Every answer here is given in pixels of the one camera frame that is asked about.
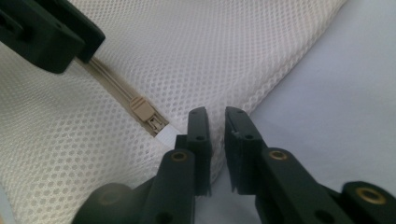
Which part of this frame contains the cream mesh laundry bag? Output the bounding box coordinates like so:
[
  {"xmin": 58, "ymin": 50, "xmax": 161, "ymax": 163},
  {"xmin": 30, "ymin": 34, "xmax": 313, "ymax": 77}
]
[{"xmin": 0, "ymin": 0, "xmax": 348, "ymax": 224}]

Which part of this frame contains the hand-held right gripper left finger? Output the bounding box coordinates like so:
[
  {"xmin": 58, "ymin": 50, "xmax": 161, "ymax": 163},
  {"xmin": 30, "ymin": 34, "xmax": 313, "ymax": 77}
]
[{"xmin": 138, "ymin": 106, "xmax": 213, "ymax": 224}]

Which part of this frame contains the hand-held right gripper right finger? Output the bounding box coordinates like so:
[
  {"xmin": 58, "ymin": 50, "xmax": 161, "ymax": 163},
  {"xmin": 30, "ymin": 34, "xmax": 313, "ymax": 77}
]
[{"xmin": 224, "ymin": 106, "xmax": 356, "ymax": 224}]

